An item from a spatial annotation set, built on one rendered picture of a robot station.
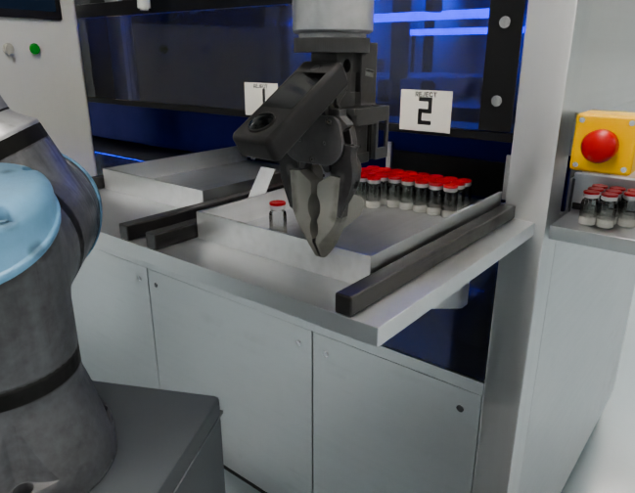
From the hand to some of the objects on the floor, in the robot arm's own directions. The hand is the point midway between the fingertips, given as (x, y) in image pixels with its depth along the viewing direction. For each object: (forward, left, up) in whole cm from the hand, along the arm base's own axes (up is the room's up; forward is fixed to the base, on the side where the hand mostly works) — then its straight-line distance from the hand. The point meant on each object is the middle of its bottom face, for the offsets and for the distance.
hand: (317, 246), depth 57 cm
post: (+30, -26, -92) cm, 100 cm away
